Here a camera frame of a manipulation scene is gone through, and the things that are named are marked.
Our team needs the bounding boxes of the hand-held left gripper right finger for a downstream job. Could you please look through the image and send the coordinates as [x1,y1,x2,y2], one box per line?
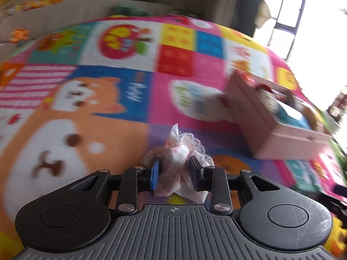
[189,155,282,215]

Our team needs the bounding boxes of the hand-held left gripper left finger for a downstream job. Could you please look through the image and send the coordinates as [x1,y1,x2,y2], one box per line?
[69,159,161,215]

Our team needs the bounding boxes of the pink checked lace cloth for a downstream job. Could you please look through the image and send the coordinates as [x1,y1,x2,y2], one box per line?
[142,123,215,204]

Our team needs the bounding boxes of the pink cardboard box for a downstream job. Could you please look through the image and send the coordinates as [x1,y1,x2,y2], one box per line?
[224,70,333,161]

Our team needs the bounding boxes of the crocheted doll with green dress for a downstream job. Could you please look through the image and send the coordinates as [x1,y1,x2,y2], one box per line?
[255,83,281,107]

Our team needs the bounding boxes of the blue and white tissue packet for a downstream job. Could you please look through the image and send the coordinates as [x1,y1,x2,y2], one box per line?
[276,103,312,130]

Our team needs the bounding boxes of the bread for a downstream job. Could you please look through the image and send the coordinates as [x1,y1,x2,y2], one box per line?
[301,105,324,131]

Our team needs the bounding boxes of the colourful cartoon play mat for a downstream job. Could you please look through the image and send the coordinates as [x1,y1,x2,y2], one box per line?
[0,14,347,260]

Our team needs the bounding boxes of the green cloth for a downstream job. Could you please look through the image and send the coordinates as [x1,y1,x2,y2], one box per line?
[112,3,149,17]

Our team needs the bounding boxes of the hanging yellow cloth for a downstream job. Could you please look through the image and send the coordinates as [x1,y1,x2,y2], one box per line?
[254,0,273,28]

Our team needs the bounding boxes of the orange fish plush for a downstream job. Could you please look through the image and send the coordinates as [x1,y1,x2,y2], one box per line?
[9,28,30,43]

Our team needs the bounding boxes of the orange and yellow plush toys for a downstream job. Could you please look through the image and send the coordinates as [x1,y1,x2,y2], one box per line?
[16,0,65,13]

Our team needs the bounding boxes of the dark window frame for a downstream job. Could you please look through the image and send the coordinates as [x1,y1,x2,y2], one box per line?
[267,0,308,60]

